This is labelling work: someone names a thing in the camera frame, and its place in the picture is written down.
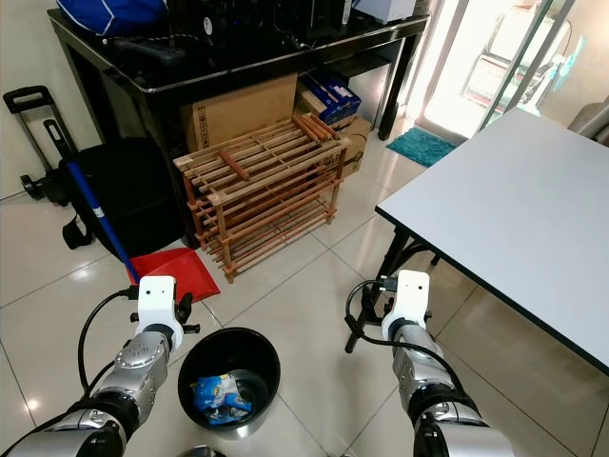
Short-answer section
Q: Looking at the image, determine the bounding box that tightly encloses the black round rubbish bin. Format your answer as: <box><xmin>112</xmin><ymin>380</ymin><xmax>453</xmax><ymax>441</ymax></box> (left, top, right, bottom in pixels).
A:
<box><xmin>176</xmin><ymin>327</ymin><xmax>283</xmax><ymax>442</ymax></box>

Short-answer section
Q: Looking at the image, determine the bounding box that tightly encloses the blue white crumpled packet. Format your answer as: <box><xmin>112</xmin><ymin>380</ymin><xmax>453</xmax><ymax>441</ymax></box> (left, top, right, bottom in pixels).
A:
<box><xmin>191</xmin><ymin>372</ymin><xmax>254</xmax><ymax>426</ymax></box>

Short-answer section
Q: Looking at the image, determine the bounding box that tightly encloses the black backpack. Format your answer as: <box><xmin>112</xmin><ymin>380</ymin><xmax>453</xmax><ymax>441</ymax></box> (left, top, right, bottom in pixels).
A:
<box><xmin>61</xmin><ymin>137</ymin><xmax>187</xmax><ymax>254</ymax></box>

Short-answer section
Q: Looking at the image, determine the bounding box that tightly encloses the wooden slatted shoe rack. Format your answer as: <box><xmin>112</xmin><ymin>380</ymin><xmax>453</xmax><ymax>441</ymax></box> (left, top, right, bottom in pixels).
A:
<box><xmin>172</xmin><ymin>111</ymin><xmax>349</xmax><ymax>285</ymax></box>

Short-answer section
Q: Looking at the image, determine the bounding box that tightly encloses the large brown cardboard box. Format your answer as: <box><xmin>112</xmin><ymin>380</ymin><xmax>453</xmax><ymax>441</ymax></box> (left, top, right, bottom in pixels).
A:
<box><xmin>180</xmin><ymin>73</ymin><xmax>302</xmax><ymax>154</ymax></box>

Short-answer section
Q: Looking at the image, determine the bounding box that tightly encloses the black glossy side table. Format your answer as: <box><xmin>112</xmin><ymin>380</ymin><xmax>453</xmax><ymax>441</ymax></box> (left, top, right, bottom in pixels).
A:
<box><xmin>47</xmin><ymin>9</ymin><xmax>430</xmax><ymax>160</ymax></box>

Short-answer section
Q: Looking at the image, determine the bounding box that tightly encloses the small brown cardboard box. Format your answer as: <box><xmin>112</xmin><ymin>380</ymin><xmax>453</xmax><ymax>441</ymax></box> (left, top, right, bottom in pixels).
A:
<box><xmin>294</xmin><ymin>87</ymin><xmax>371</xmax><ymax>173</ymax></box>

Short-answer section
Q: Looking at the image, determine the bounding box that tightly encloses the black oblong device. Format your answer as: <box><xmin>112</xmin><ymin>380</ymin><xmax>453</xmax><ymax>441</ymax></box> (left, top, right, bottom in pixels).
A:
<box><xmin>113</xmin><ymin>37</ymin><xmax>187</xmax><ymax>69</ymax></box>

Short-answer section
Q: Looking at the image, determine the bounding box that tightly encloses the blue printed carton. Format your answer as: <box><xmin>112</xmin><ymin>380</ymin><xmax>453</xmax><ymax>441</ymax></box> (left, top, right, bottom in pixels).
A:
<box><xmin>302</xmin><ymin>68</ymin><xmax>363</xmax><ymax>126</ymax></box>

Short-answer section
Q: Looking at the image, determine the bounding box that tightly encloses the black luggage trolley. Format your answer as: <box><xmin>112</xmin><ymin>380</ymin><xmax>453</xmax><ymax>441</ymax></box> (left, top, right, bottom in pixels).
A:
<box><xmin>2</xmin><ymin>85</ymin><xmax>78</xmax><ymax>202</ymax></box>

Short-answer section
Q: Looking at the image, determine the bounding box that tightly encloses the teal floor mat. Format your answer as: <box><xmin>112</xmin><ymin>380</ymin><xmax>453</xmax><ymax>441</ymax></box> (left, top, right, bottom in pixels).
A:
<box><xmin>385</xmin><ymin>125</ymin><xmax>461</xmax><ymax>169</ymax></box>

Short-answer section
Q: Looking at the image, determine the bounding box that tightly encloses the black electronics pile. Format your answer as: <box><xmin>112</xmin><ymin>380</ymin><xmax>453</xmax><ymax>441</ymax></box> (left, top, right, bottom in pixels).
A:
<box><xmin>170</xmin><ymin>0</ymin><xmax>354</xmax><ymax>65</ymax></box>

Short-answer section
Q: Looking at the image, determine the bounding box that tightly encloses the blue fabric bag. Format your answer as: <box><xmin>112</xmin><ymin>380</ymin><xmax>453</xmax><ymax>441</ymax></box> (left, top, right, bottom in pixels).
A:
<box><xmin>56</xmin><ymin>0</ymin><xmax>171</xmax><ymax>38</ymax></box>

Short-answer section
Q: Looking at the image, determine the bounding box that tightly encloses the white folding table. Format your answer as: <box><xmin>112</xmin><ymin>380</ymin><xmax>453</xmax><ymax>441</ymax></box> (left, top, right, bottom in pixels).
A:
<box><xmin>344</xmin><ymin>107</ymin><xmax>609</xmax><ymax>375</ymax></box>

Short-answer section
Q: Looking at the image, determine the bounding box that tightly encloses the white grey box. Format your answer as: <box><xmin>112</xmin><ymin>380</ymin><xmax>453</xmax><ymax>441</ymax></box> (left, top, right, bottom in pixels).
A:
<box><xmin>351</xmin><ymin>0</ymin><xmax>419</xmax><ymax>25</ymax></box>

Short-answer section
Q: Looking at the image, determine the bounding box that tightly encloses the white folded rack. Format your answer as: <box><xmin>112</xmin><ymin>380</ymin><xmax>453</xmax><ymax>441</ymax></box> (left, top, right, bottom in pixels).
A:
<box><xmin>456</xmin><ymin>9</ymin><xmax>549</xmax><ymax>107</ymax></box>

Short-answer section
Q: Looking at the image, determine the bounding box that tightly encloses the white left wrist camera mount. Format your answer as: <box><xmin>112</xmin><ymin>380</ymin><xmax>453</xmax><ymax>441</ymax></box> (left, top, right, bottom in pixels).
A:
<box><xmin>135</xmin><ymin>276</ymin><xmax>184</xmax><ymax>351</ymax></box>

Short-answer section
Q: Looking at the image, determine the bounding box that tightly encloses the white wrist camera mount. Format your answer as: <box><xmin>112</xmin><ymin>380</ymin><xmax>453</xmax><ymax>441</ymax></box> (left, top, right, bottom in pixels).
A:
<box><xmin>135</xmin><ymin>276</ymin><xmax>184</xmax><ymax>351</ymax></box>
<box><xmin>381</xmin><ymin>270</ymin><xmax>430</xmax><ymax>344</ymax></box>

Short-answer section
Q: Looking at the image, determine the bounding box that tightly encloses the blue dustpan handle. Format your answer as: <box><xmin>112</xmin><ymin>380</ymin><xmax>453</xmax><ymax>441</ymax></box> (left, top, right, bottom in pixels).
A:
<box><xmin>68</xmin><ymin>160</ymin><xmax>142</xmax><ymax>286</ymax></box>

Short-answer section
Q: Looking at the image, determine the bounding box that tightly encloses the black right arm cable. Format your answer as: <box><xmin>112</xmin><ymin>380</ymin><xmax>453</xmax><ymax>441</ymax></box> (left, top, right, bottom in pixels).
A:
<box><xmin>344</xmin><ymin>276</ymin><xmax>469</xmax><ymax>393</ymax></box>

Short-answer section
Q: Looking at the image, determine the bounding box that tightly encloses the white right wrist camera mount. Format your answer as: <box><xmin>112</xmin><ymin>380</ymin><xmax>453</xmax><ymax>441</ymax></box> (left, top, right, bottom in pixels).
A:
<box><xmin>381</xmin><ymin>270</ymin><xmax>430</xmax><ymax>344</ymax></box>

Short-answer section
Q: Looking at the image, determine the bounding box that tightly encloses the glass sliding door frame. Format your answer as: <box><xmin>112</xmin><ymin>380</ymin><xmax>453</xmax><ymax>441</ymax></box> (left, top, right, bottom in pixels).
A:
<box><xmin>475</xmin><ymin>0</ymin><xmax>582</xmax><ymax>130</ymax></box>

